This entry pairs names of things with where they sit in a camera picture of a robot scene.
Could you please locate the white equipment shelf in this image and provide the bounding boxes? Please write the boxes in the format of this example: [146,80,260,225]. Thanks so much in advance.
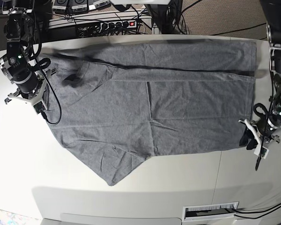
[48,11,154,29]

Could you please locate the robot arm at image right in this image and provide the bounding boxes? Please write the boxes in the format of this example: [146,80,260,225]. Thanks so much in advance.
[239,0,281,150]

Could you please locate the black power strip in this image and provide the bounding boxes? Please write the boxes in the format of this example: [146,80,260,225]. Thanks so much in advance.
[77,20,138,37]

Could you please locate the grey T-shirt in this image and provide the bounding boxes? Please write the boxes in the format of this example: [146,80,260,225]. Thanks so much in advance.
[46,40,256,186]

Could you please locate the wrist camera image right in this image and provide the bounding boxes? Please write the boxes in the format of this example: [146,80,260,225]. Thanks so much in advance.
[254,144,269,159]

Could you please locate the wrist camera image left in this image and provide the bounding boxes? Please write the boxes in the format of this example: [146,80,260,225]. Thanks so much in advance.
[33,101,47,114]

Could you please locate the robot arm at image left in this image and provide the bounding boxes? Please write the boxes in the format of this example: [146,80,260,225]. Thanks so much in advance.
[0,0,51,113]

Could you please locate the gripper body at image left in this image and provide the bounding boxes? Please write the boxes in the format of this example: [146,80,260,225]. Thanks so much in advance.
[10,67,44,98]

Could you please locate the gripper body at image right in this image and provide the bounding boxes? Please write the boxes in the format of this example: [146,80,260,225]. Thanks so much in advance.
[253,116,281,143]

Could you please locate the black cables at table edge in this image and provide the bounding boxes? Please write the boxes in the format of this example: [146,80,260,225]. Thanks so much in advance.
[233,199,281,220]

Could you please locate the table cable grommet box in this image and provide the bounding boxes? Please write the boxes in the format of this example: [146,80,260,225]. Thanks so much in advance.
[182,202,239,222]

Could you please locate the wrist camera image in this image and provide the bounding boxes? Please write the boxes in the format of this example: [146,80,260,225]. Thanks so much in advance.
[254,144,269,159]
[33,101,47,114]

